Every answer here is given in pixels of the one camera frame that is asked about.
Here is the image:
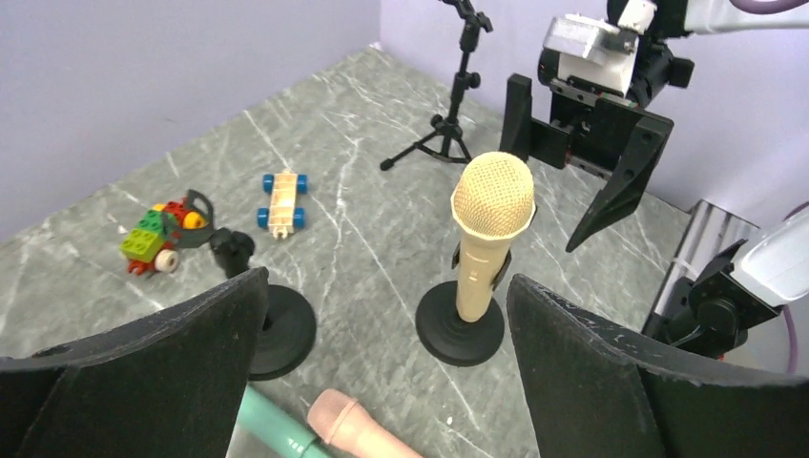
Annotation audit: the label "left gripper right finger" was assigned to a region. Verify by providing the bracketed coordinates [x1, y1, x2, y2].
[506, 274, 808, 458]

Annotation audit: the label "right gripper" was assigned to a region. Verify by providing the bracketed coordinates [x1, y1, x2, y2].
[499, 42, 695, 253]

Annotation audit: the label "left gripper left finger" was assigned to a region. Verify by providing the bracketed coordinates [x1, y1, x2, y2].
[1, 267, 269, 457]

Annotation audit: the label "beige microphone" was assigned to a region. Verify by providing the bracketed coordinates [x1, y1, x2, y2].
[450, 152, 536, 323]

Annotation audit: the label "black round-base mic stand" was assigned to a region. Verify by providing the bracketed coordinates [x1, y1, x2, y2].
[160, 188, 318, 383]
[415, 232, 513, 366]

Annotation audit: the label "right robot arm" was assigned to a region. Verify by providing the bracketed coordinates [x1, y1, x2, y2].
[500, 1, 808, 358]

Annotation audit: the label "green microphone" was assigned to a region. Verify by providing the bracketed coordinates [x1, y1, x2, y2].
[237, 385, 332, 458]

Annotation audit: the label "colourful toy brick car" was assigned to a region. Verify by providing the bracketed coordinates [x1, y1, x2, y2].
[119, 198, 208, 276]

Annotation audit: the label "pink microphone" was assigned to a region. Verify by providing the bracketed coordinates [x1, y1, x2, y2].
[306, 388, 422, 458]

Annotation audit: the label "beige toy chassis blue wheels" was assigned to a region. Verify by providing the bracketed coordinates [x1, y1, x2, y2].
[257, 169, 308, 239]

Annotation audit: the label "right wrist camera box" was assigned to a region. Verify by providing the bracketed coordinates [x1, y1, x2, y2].
[544, 14, 639, 96]

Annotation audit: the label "black tripod shock-mount stand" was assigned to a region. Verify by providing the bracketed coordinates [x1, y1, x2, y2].
[379, 0, 493, 171]

